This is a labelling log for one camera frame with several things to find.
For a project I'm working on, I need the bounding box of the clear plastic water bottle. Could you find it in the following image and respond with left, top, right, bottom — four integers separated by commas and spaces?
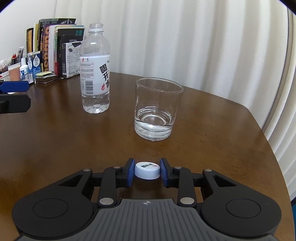
80, 23, 110, 114

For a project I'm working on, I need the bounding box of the white plastic bottle cap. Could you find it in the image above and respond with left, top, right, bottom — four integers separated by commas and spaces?
134, 162, 160, 180

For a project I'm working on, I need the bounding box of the small white blue bottle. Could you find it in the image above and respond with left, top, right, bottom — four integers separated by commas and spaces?
20, 57, 29, 80

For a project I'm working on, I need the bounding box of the pink cup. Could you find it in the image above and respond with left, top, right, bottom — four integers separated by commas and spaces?
8, 63, 21, 81

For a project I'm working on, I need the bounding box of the white basket of stationery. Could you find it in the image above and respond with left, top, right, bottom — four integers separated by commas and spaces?
1, 46, 25, 81

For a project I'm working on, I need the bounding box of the yellow sticky note pad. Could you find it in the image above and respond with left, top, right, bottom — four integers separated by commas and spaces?
35, 71, 55, 78

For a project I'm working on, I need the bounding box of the blue white small box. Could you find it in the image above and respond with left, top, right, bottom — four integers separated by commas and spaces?
27, 51, 41, 78

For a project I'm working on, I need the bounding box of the yellow spine book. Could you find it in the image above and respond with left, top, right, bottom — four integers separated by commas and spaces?
26, 28, 34, 53

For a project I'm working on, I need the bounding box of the orange lettered black book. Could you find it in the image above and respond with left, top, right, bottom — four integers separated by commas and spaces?
41, 24, 55, 72

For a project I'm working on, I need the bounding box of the white paperback book front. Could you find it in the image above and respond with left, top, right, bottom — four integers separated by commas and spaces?
60, 41, 82, 78

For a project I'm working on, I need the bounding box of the white-spined book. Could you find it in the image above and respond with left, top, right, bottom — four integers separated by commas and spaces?
53, 25, 83, 74

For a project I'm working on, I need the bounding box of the tall black glossy book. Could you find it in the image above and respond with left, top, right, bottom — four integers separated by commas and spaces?
37, 18, 76, 51

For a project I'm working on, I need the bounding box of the black book teal title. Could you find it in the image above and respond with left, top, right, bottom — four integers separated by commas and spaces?
56, 26, 84, 77

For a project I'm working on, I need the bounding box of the clear drinking glass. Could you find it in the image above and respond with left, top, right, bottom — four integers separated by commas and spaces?
134, 77, 184, 141

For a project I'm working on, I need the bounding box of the white curtain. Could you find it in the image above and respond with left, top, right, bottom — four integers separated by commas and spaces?
54, 0, 296, 232

